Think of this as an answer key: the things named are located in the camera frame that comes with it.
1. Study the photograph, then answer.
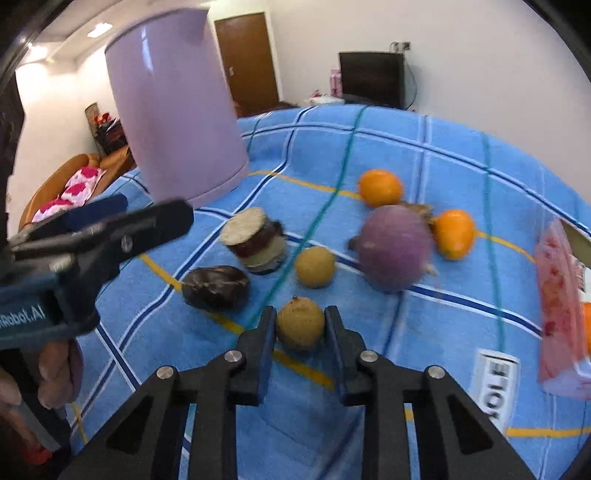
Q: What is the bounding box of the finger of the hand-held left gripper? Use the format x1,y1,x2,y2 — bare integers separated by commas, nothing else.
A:
73,198,195,283
9,193,129,246

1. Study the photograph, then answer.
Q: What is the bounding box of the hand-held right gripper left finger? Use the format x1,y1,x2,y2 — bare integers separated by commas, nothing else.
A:
58,305,278,480

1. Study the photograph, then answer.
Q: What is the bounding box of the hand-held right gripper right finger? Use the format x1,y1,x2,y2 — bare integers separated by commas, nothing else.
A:
323,305,539,480

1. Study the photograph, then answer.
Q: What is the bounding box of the small tan longan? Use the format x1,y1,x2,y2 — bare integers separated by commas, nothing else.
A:
276,298,326,352
294,246,336,289

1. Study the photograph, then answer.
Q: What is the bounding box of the chocolate donut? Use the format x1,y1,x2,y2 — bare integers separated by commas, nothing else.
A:
182,265,251,312

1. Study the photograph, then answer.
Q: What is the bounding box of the brown ringed taro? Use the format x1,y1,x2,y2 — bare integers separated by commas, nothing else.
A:
219,207,287,275

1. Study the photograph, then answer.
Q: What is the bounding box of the purple round fruit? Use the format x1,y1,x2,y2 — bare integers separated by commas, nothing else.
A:
348,204,437,294

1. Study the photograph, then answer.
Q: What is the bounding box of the pointed orange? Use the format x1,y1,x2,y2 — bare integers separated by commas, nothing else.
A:
434,209,476,260

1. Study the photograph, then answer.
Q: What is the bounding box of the pink tin box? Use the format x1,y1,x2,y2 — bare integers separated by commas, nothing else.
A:
536,219,591,400

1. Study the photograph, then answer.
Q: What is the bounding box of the person's left hand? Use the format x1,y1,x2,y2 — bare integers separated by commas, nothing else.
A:
0,340,85,416

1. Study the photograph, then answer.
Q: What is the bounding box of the pink floral cushion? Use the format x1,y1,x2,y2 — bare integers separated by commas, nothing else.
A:
34,166,107,222

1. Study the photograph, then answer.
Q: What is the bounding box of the orange brown sofa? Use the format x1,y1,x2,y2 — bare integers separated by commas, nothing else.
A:
18,152,137,229

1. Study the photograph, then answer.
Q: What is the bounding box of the dark shelf with red items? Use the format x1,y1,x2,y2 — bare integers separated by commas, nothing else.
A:
85,102,129,155

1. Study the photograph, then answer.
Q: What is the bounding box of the lavender tumbler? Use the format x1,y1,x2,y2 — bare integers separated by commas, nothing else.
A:
104,7,250,210

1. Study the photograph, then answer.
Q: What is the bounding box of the brown wooden door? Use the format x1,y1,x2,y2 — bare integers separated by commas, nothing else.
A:
213,11,281,106

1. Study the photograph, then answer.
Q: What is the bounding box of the blue checked blanket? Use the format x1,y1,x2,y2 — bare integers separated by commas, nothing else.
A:
65,104,591,480

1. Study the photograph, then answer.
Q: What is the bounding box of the black television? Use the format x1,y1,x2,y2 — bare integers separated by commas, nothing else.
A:
338,51,407,110

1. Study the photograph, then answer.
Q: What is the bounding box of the television cable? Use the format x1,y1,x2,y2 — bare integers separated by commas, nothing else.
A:
405,59,419,112

